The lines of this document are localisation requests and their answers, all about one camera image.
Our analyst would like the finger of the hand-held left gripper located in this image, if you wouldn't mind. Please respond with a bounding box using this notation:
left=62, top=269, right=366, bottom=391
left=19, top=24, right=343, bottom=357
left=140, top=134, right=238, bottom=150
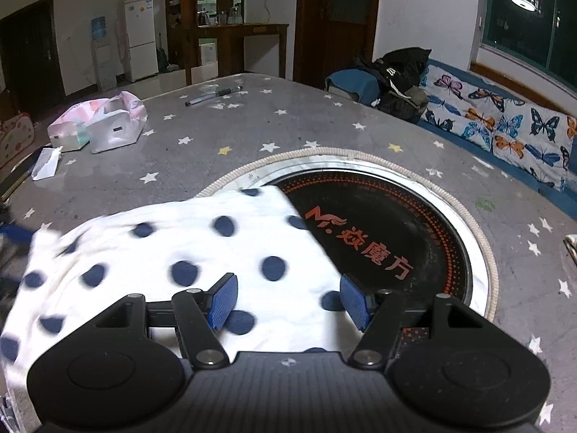
left=0, top=224, right=36, bottom=244

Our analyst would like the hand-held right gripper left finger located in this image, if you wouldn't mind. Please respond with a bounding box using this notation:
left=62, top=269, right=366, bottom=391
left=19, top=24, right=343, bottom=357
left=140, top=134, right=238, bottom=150
left=92, top=273, right=239, bottom=369

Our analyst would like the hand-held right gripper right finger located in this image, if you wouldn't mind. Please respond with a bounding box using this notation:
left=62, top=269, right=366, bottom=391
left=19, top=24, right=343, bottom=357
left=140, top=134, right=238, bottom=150
left=338, top=273, right=488, bottom=369

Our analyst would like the white navy-dotted garment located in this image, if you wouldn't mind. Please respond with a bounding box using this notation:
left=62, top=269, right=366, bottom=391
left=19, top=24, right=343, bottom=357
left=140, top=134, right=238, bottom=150
left=0, top=186, right=361, bottom=420

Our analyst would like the white tissue pack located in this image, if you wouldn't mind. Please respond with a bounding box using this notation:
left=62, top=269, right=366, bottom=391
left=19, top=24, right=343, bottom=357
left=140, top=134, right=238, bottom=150
left=32, top=146, right=64, bottom=182

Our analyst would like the round black induction cooktop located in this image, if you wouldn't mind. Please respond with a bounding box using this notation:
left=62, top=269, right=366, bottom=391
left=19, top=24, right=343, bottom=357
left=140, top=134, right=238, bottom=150
left=196, top=146, right=499, bottom=353

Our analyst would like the pink cartoon play fence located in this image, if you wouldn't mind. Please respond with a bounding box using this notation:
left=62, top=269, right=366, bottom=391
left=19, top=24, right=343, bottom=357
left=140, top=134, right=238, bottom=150
left=0, top=115, right=37, bottom=169

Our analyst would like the pink plastic bag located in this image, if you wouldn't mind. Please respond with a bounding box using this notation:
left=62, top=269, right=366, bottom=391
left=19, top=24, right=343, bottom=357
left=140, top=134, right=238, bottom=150
left=47, top=91, right=149, bottom=153

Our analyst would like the white box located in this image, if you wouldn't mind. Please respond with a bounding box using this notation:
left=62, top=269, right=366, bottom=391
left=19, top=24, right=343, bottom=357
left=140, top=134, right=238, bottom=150
left=85, top=108, right=144, bottom=154

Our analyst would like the dark double door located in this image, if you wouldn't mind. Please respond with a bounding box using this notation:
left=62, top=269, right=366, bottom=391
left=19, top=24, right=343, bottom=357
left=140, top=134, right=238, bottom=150
left=0, top=0, right=66, bottom=111

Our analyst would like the white water dispenser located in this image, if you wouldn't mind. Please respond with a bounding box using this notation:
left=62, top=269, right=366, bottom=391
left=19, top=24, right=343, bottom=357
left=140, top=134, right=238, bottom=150
left=91, top=16, right=118, bottom=92

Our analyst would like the blue sofa bench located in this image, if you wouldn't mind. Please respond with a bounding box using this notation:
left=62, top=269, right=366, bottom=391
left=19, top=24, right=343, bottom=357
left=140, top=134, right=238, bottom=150
left=325, top=58, right=577, bottom=222

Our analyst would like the black jacket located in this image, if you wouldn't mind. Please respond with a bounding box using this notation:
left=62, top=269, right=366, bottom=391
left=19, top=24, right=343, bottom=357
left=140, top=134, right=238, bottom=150
left=354, top=47, right=431, bottom=122

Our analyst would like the white refrigerator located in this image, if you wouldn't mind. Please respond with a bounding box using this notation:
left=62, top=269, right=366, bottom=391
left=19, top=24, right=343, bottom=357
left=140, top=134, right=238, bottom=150
left=124, top=0, right=160, bottom=83

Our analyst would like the dark wooden counter table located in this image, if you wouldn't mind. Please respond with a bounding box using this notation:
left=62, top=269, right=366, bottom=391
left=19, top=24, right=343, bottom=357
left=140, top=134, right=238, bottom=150
left=184, top=23, right=289, bottom=86

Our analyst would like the brown wooden door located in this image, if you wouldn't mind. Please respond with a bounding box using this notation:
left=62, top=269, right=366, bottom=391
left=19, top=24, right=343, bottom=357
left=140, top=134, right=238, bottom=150
left=293, top=0, right=383, bottom=91

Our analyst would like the dark window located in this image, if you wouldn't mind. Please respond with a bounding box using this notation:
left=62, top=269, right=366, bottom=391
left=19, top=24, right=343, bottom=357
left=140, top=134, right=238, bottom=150
left=480, top=0, right=577, bottom=82

